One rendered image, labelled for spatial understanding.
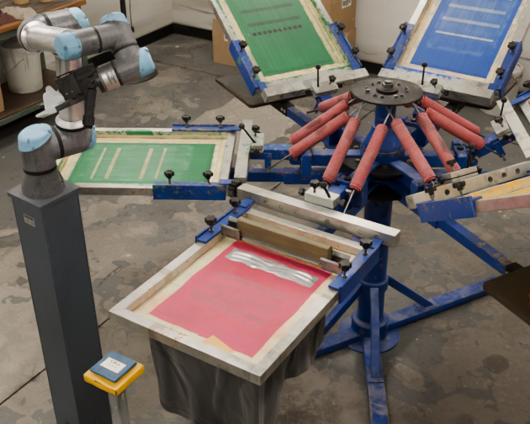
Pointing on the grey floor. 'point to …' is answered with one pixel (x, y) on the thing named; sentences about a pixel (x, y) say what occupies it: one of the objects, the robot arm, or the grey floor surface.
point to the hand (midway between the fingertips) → (38, 113)
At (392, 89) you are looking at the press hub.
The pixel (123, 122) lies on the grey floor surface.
